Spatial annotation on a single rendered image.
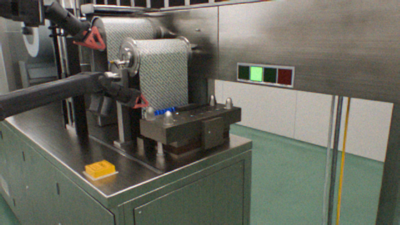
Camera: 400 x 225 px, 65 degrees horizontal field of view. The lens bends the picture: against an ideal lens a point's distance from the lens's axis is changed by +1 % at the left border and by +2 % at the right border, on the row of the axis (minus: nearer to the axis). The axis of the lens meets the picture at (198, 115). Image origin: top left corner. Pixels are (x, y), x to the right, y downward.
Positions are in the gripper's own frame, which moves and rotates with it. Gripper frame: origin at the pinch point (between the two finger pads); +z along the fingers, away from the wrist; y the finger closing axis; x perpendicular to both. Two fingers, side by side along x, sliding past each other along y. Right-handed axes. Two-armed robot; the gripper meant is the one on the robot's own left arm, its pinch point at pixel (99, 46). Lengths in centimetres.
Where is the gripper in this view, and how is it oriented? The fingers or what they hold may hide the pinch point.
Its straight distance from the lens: 117.7
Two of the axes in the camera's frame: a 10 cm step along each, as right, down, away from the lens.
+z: 5.8, 4.7, 6.6
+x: 4.6, -8.6, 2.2
